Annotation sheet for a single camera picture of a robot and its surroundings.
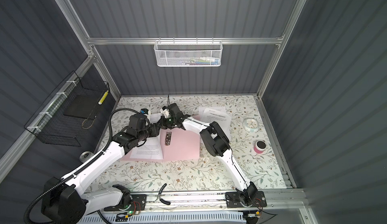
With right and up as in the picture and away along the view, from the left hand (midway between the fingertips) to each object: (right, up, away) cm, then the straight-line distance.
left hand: (156, 126), depth 83 cm
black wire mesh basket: (-41, +5, -10) cm, 43 cm away
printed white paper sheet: (-5, -15, +9) cm, 18 cm away
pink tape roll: (+59, -13, +4) cm, 61 cm away
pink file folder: (+10, -13, +9) cm, 18 cm away
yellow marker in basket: (-29, +16, -1) cm, 33 cm away
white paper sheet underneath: (+32, +5, +26) cm, 41 cm away
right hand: (-4, -2, +11) cm, 12 cm away
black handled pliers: (+3, -36, -7) cm, 37 cm away
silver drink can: (-34, -14, -7) cm, 38 cm away
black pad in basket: (-35, +11, -8) cm, 37 cm away
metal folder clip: (+4, -8, +14) cm, 17 cm away
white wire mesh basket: (+15, +56, +41) cm, 71 cm away
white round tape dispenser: (+59, -1, +17) cm, 61 cm away
